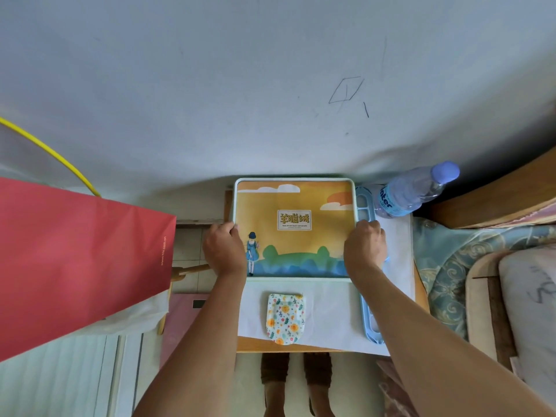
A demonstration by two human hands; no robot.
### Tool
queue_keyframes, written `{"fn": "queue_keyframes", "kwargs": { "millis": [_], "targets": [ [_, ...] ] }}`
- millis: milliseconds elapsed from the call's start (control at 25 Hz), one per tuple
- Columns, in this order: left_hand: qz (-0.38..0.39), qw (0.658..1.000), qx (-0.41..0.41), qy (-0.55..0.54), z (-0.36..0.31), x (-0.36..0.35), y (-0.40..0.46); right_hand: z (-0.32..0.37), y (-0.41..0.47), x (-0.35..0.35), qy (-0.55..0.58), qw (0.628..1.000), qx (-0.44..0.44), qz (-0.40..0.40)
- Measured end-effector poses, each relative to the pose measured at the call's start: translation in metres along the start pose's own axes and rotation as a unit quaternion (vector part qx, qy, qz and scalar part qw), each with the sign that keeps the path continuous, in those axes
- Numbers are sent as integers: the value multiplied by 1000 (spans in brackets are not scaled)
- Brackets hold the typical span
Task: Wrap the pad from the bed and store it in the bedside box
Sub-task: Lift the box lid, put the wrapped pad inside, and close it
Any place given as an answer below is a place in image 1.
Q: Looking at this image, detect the person's left hand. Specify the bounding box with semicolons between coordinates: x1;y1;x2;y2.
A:
202;222;248;279

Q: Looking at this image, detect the person's right hand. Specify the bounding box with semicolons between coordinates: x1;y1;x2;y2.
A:
343;220;388;280

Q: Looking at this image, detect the illustrated yellow box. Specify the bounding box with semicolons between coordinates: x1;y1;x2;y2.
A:
233;178;358;281

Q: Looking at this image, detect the person's right forearm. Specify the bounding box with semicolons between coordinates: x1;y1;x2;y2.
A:
350;261;556;417

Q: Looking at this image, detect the person's left forearm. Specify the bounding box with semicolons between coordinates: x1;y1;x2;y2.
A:
132;269;247;417

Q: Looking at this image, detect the clear water bottle blue cap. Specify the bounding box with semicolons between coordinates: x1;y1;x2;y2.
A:
374;161;460;219

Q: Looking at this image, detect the blue patterned bedding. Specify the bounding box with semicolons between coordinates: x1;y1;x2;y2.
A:
412;216;556;341

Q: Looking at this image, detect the light blue plastic hanger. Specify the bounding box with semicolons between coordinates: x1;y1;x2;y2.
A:
355;186;388;345

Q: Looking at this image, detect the white paper sheet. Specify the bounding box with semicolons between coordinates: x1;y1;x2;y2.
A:
237;212;416;357

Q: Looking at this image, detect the pink flat box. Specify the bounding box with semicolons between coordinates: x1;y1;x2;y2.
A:
159;293;210;370

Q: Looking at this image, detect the floral fabric pouch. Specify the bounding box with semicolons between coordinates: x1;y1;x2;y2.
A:
265;293;306;346

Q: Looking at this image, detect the small wooden table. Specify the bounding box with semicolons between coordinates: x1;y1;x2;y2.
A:
223;189;431;355

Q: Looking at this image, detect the white plastic bag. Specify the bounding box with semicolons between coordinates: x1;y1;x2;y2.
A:
72;290;170;337

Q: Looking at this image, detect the wooden bed headboard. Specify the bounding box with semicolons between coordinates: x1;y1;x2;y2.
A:
429;145;556;231

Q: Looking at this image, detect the red paper bag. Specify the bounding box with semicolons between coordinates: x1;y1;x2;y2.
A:
0;177;177;363

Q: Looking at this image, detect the person's left leg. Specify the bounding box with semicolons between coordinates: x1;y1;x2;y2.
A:
260;352;291;417

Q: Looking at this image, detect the person's leg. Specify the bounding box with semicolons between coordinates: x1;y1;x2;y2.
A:
303;352;336;417
260;352;291;417

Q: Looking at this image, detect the person's right leg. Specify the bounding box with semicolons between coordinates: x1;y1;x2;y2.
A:
303;352;336;417

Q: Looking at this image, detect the pink patterned cloth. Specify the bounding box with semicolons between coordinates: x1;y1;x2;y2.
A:
376;358;420;417

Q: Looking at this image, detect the white printed pillow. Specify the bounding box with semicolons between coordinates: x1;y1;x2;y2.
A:
498;244;556;408

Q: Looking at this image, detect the white ribbed panel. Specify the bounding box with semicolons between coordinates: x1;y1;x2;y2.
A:
0;333;145;417

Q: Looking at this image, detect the wooden stick handle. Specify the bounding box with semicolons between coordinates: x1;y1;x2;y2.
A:
171;264;212;282

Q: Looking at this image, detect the wooden chair frame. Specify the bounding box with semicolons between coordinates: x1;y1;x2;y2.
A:
465;251;518;370

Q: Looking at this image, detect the yellow cable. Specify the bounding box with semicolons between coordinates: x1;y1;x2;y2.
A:
0;116;102;198

